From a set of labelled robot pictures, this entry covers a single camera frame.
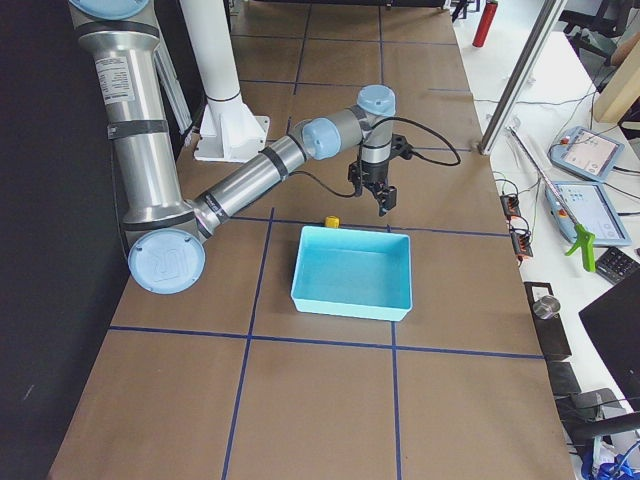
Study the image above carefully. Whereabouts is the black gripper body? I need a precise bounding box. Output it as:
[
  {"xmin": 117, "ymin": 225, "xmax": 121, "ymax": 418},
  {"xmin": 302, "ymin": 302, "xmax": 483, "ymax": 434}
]
[{"xmin": 347, "ymin": 161, "xmax": 389, "ymax": 193}]

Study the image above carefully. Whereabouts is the yellow beetle toy car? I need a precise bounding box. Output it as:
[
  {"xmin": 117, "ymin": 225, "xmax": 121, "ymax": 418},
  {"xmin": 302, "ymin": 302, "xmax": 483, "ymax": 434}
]
[{"xmin": 324, "ymin": 216, "xmax": 340, "ymax": 229}]

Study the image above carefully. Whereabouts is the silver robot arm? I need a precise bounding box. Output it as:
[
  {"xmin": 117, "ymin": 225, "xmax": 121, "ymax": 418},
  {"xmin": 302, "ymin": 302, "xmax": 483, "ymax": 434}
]
[{"xmin": 69, "ymin": 1, "xmax": 396, "ymax": 294}]

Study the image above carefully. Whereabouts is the light blue plastic bin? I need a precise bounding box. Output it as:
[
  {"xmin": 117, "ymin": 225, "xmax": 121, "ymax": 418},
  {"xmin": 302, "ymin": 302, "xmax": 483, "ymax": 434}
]
[{"xmin": 291, "ymin": 226, "xmax": 413, "ymax": 322}]

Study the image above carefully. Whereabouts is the orange black connector box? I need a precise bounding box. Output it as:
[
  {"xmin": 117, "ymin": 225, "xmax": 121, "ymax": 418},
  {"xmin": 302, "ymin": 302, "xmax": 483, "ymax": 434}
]
[{"xmin": 500, "ymin": 194, "xmax": 521, "ymax": 219}]

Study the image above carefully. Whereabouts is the red fire extinguisher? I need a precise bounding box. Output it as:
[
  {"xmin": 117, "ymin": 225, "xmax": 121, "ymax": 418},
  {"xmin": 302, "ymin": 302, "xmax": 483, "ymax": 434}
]
[{"xmin": 472, "ymin": 0, "xmax": 499, "ymax": 48}]

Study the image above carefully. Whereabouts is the near teach pendant tablet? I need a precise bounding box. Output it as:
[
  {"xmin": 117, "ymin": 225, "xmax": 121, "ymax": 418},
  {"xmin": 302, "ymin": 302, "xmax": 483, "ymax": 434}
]
[{"xmin": 554, "ymin": 181, "xmax": 632, "ymax": 247}]

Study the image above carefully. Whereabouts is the teach pendant tablet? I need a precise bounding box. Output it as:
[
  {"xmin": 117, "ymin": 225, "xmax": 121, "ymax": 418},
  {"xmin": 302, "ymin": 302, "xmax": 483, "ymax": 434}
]
[
  {"xmin": 554, "ymin": 181, "xmax": 632, "ymax": 247},
  {"xmin": 548, "ymin": 126, "xmax": 624, "ymax": 182}
]

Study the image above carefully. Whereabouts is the small metal cup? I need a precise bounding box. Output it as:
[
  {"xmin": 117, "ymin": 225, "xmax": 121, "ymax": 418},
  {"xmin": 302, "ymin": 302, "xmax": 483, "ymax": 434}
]
[{"xmin": 532, "ymin": 295, "xmax": 561, "ymax": 320}]

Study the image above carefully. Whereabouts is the far teach pendant tablet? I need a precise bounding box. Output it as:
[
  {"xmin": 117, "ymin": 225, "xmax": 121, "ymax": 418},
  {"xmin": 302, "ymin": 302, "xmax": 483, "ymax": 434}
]
[{"xmin": 548, "ymin": 126, "xmax": 624, "ymax": 182}]

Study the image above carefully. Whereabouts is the black computer keyboard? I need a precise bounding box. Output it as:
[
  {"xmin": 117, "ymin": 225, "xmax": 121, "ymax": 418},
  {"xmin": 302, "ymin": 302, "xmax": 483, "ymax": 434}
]
[{"xmin": 595, "ymin": 247, "xmax": 639, "ymax": 285}]

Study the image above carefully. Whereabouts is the arm gripper cable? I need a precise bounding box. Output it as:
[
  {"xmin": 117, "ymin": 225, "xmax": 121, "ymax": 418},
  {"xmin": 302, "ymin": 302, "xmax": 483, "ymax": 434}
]
[{"xmin": 292, "ymin": 117, "xmax": 462, "ymax": 198}]

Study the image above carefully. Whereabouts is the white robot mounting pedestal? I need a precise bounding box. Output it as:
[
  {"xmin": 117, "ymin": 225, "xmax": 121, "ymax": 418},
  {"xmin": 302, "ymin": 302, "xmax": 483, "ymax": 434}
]
[{"xmin": 180, "ymin": 0, "xmax": 269, "ymax": 163}]

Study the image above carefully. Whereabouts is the green handled reacher grabber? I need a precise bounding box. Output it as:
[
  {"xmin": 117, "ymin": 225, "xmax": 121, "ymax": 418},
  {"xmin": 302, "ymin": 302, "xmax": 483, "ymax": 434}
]
[{"xmin": 506, "ymin": 126, "xmax": 596, "ymax": 272}]

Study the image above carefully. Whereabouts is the aluminium frame post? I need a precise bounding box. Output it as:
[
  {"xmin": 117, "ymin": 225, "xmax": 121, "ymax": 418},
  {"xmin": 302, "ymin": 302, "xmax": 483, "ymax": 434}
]
[{"xmin": 478, "ymin": 0, "xmax": 567, "ymax": 155}]

